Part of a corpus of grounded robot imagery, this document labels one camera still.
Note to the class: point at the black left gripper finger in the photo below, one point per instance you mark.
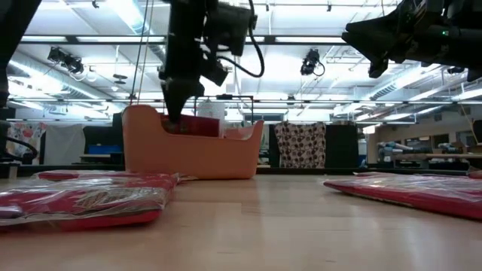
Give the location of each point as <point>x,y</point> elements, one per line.
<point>180,98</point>

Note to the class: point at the blue box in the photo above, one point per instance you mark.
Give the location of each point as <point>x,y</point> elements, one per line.
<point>104,150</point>

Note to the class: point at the orange plastic basket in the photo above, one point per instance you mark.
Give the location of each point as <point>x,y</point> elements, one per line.
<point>188,158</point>

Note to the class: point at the black ceiling mounted camera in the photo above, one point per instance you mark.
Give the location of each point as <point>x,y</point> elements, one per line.
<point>455,70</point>
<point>310,62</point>
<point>66,60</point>

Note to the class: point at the white cylindrical container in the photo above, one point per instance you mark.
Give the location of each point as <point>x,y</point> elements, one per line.
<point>211,113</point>

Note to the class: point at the thin black overhead crossbar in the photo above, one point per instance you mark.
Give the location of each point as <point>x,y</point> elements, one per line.
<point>339,101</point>

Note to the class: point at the polka-dot cloth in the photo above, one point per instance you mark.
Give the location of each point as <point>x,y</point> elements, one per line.
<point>301,147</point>

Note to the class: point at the black upright panel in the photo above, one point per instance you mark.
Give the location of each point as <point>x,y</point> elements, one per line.
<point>101,133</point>
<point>340,147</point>

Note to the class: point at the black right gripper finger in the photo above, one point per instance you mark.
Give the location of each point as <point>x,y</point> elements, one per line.
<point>373,37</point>

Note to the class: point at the floral cloth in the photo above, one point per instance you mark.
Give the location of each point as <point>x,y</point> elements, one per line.
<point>24,135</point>

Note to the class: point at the cluttered wooden workbench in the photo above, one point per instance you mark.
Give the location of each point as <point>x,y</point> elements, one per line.
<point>433,155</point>

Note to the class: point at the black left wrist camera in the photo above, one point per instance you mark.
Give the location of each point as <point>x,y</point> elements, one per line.
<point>233,26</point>

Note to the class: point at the overhead light bar frame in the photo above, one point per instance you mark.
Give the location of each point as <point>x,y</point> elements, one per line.
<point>71,39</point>

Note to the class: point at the white cloth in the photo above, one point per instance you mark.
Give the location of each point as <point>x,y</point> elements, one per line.
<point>64,145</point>

